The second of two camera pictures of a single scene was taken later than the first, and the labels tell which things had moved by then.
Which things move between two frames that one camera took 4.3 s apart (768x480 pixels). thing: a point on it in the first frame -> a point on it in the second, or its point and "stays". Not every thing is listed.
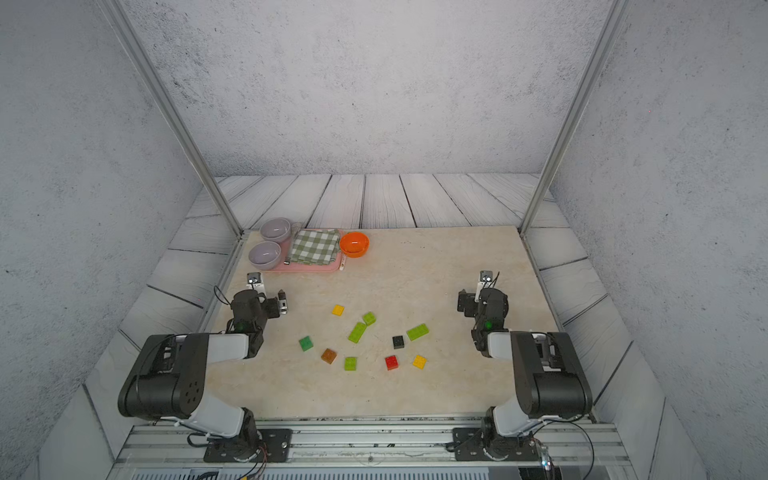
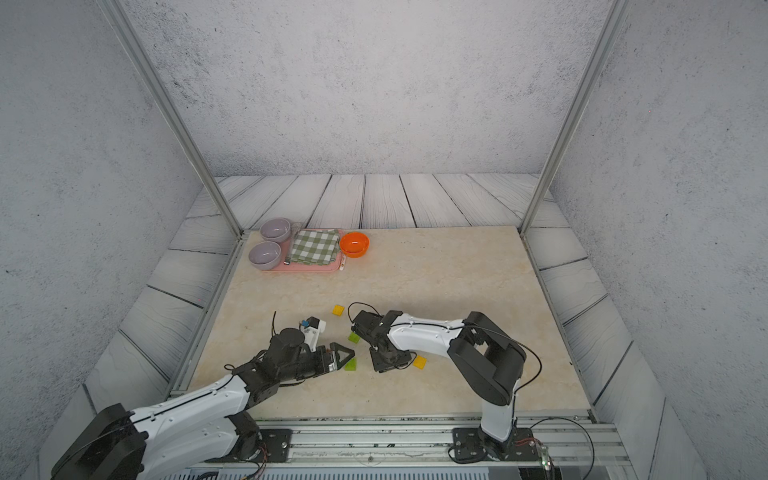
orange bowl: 354,244 stays
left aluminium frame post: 129,39 stays
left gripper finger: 283,305 -> 338,365
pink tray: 286,266 stays
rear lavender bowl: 275,229 stays
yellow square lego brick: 419,361 stays
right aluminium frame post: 615,13 stays
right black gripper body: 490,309 -> 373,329
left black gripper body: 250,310 -> 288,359
